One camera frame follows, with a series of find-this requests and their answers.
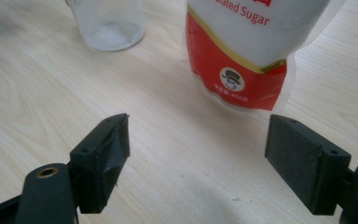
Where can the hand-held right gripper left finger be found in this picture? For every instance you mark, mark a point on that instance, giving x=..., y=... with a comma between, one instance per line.
x=96, y=174

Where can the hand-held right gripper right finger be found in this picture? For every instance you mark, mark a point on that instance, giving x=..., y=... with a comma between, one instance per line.
x=295, y=161

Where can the red and white sugar bag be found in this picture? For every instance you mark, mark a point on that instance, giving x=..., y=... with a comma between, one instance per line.
x=230, y=62

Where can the clear glass jar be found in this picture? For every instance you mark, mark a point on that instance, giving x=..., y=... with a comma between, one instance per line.
x=112, y=28

